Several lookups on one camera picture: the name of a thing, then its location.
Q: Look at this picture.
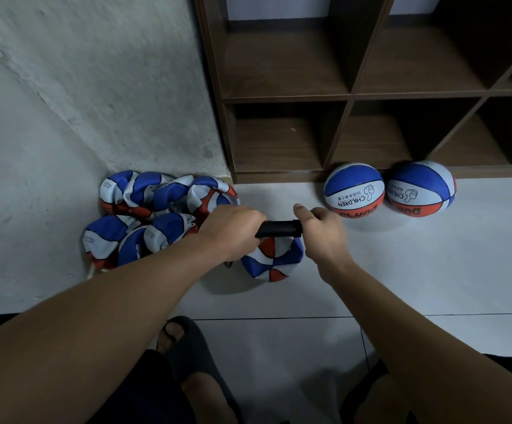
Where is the person's left forearm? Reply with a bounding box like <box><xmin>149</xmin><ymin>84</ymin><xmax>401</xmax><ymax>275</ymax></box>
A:
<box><xmin>0</xmin><ymin>234</ymin><xmax>222</xmax><ymax>424</ymax></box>

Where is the person's right hand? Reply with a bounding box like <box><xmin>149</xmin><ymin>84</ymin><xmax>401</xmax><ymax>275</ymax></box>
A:
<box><xmin>292</xmin><ymin>204</ymin><xmax>357</xmax><ymax>285</ymax></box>

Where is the person's right forearm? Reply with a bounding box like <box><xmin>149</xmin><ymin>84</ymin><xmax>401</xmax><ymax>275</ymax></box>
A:
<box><xmin>322</xmin><ymin>259</ymin><xmax>512</xmax><ymax>424</ymax></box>

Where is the person's left hand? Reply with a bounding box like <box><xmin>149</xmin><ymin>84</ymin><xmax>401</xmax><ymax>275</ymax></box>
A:
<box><xmin>193</xmin><ymin>204</ymin><xmax>268</xmax><ymax>264</ymax></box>

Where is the black sandal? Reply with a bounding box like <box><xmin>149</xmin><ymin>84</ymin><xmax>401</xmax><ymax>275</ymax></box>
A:
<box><xmin>339</xmin><ymin>357</ymin><xmax>390</xmax><ymax>424</ymax></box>
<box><xmin>155</xmin><ymin>315</ymin><xmax>245</xmax><ymax>424</ymax></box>

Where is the black hand pump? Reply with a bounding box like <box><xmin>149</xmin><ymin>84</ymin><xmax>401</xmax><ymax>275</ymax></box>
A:
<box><xmin>224</xmin><ymin>220</ymin><xmax>305</xmax><ymax>267</ymax></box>

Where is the brown wooden cubby shelf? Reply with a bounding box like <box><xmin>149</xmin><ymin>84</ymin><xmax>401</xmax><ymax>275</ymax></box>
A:
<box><xmin>192</xmin><ymin>0</ymin><xmax>512</xmax><ymax>184</ymax></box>

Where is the person's left foot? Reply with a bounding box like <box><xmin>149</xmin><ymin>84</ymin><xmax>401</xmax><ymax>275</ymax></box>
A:
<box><xmin>159</xmin><ymin>321</ymin><xmax>238</xmax><ymax>424</ymax></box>

